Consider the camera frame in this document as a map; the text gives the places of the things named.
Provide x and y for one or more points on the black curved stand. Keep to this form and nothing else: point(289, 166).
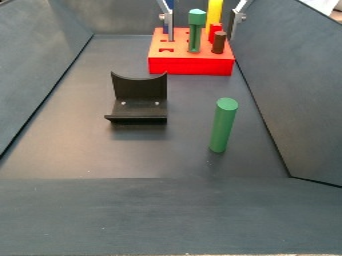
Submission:
point(140, 100)

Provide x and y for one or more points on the yellow tall peg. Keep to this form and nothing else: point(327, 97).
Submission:
point(214, 13)

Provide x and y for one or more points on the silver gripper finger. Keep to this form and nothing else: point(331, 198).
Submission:
point(171, 22)
point(238, 16)

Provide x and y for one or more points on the red peg board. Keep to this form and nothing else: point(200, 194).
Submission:
point(168, 56)

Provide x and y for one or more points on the dark green shaped peg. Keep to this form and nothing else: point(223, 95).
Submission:
point(196, 21)

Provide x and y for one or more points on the brown round peg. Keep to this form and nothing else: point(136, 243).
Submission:
point(218, 43)

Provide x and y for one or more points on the small red peg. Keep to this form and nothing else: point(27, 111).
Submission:
point(214, 27)

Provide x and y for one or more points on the green round cylinder peg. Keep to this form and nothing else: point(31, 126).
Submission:
point(223, 120)

